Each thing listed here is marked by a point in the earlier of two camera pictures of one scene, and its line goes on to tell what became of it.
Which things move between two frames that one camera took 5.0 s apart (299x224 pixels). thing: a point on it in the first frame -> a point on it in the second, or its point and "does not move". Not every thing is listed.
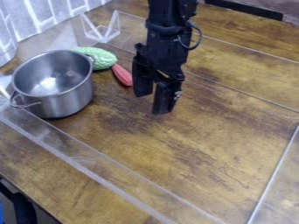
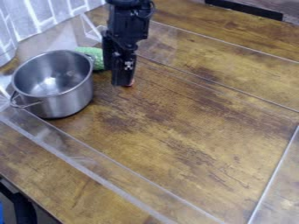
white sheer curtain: x=24 y=17 does not move
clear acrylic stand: x=102 y=32 does not move
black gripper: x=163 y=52 -> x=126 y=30
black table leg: x=24 y=214 does not move
